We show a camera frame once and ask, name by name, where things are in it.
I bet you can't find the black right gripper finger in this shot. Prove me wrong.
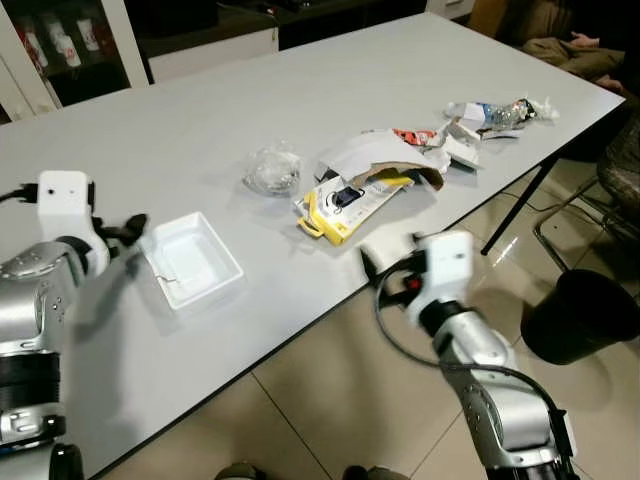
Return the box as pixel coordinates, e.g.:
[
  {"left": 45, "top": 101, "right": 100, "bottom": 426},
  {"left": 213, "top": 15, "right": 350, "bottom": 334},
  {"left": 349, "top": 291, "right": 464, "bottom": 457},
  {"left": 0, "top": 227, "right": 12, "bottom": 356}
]
[{"left": 358, "top": 246, "right": 391, "bottom": 289}]

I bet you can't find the black rubbish bin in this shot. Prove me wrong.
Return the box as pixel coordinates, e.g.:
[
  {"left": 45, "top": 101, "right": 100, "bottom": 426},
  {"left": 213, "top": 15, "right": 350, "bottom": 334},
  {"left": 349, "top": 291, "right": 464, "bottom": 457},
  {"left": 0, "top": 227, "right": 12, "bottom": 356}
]
[{"left": 519, "top": 267, "right": 640, "bottom": 367}]

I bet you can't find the white plastic tray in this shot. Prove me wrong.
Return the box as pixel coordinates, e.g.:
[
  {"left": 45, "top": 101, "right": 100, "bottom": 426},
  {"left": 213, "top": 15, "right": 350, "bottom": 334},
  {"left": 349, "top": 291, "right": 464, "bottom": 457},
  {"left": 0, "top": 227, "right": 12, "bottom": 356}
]
[{"left": 139, "top": 211, "right": 246, "bottom": 311}]

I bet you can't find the yellow product package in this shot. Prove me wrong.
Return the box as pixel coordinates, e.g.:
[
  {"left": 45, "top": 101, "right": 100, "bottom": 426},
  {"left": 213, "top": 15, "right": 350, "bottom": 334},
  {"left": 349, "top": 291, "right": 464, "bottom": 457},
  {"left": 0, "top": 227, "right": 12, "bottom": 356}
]
[{"left": 294, "top": 170, "right": 418, "bottom": 247}]

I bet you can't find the dark mesh chair seat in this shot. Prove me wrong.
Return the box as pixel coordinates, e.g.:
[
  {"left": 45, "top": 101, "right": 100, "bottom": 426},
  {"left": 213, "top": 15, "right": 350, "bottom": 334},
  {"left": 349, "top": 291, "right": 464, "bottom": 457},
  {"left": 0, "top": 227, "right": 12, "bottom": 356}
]
[{"left": 597, "top": 113, "right": 640, "bottom": 227}]

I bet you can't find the torn white cardboard box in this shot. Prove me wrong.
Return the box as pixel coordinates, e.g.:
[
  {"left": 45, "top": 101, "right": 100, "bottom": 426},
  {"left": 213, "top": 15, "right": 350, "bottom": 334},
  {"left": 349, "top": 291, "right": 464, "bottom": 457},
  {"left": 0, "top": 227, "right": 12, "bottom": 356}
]
[{"left": 317, "top": 127, "right": 453, "bottom": 193}]

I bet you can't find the red and white wrapper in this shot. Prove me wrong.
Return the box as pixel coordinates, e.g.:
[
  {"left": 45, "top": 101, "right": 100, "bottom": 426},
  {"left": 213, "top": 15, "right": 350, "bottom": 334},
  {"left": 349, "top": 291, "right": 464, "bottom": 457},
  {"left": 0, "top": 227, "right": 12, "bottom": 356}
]
[{"left": 392, "top": 127, "right": 442, "bottom": 149}]

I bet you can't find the black table leg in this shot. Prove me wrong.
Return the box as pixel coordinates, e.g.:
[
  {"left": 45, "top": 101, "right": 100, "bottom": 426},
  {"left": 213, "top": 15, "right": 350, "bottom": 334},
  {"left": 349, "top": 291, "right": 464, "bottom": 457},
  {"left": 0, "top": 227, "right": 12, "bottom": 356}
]
[{"left": 481, "top": 153, "right": 563, "bottom": 257}]

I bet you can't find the crumpled clear plastic wrap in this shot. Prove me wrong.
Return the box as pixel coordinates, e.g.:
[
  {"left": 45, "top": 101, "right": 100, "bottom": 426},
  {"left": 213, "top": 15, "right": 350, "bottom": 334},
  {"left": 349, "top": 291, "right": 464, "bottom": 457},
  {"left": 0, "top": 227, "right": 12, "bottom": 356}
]
[{"left": 242, "top": 142, "right": 304, "bottom": 198}]

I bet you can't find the small white paper box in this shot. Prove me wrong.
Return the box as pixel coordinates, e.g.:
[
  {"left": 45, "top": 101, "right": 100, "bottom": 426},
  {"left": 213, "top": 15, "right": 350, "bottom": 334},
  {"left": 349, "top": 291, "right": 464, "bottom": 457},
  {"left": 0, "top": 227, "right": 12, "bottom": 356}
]
[{"left": 438, "top": 119, "right": 484, "bottom": 170}]

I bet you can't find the white low cabinet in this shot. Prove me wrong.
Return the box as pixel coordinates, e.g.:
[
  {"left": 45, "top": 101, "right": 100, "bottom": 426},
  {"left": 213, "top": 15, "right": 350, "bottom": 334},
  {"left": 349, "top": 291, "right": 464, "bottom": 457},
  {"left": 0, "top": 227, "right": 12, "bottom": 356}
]
[{"left": 148, "top": 27, "right": 280, "bottom": 85}]

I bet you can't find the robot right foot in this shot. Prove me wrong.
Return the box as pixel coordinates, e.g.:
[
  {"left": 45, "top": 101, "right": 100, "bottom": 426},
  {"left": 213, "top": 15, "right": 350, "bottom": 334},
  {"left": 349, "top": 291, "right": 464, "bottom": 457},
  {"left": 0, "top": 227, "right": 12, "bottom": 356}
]
[{"left": 342, "top": 464, "right": 413, "bottom": 480}]

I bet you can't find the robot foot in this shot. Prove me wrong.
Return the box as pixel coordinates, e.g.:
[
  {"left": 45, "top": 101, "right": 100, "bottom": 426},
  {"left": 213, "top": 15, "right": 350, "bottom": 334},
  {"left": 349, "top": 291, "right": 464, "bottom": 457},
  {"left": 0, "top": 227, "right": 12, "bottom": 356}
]
[
  {"left": 342, "top": 464, "right": 413, "bottom": 480},
  {"left": 214, "top": 461, "right": 269, "bottom": 480}
]

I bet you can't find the crushed clear plastic bottle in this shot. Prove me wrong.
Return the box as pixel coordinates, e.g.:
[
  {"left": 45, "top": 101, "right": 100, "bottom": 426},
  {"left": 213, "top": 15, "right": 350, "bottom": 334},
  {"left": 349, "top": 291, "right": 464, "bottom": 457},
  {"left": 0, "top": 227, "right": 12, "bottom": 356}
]
[{"left": 444, "top": 95, "right": 561, "bottom": 138}]

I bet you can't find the seated person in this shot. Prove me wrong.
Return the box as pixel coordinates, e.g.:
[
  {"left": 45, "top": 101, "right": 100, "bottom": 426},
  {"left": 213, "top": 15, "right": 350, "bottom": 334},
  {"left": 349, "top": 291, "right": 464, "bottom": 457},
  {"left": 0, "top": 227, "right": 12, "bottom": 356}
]
[{"left": 468, "top": 0, "right": 640, "bottom": 99}]

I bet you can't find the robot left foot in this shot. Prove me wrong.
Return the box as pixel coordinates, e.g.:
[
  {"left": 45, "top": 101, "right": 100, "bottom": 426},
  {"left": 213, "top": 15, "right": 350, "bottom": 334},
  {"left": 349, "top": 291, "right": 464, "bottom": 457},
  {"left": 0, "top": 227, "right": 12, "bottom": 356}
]
[{"left": 214, "top": 461, "right": 269, "bottom": 480}]

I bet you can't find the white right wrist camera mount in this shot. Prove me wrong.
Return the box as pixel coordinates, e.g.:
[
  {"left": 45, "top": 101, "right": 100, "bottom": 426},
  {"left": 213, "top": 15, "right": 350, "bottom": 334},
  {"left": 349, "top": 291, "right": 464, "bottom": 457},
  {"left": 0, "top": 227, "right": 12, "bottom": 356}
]
[{"left": 413, "top": 231, "right": 477, "bottom": 313}]

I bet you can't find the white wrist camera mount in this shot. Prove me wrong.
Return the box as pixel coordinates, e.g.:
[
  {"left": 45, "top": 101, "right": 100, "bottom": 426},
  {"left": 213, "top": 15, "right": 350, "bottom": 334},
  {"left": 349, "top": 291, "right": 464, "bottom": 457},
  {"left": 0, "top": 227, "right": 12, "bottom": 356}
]
[
  {"left": 36, "top": 170, "right": 98, "bottom": 239},
  {"left": 413, "top": 231, "right": 477, "bottom": 313}
]

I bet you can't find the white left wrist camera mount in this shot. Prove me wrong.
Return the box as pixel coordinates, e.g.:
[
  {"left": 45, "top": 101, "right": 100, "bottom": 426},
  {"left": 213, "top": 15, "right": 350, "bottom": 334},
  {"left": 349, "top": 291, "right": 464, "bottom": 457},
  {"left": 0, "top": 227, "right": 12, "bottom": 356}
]
[{"left": 36, "top": 170, "right": 98, "bottom": 239}]

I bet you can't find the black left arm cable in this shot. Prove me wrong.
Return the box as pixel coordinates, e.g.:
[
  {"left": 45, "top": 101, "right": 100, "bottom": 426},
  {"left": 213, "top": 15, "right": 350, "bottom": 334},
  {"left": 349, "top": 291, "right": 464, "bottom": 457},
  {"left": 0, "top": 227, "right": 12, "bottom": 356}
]
[{"left": 0, "top": 184, "right": 41, "bottom": 207}]

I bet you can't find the metal chair frame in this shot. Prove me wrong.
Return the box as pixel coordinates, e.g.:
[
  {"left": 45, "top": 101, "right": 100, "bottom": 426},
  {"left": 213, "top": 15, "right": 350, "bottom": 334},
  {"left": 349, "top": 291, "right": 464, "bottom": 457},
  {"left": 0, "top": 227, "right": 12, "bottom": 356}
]
[{"left": 533, "top": 176, "right": 640, "bottom": 273}]

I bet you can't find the white frame glass cabinet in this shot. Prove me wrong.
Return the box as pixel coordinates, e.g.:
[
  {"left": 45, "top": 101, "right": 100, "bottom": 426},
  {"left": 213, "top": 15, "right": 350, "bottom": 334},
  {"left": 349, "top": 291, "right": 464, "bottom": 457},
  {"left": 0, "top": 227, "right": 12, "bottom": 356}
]
[{"left": 0, "top": 0, "right": 153, "bottom": 123}]

